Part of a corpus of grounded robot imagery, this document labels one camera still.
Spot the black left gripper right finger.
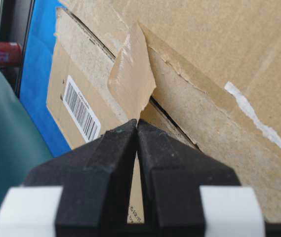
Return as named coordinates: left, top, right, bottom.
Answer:
left=136, top=118, right=266, bottom=237

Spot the red spray can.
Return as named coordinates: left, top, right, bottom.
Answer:
left=0, top=42, right=22, bottom=67

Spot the brown tape strip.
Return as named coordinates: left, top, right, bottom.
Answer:
left=108, top=23, right=156, bottom=119

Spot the blue table cloth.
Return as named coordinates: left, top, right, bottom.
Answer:
left=20, top=0, right=70, bottom=157

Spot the black aluminium frame rail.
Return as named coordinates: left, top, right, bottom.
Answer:
left=0, top=0, right=35, bottom=97

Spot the brown cardboard box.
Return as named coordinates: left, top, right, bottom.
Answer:
left=46, top=0, right=281, bottom=222

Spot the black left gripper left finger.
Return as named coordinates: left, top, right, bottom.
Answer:
left=0, top=118, right=138, bottom=237

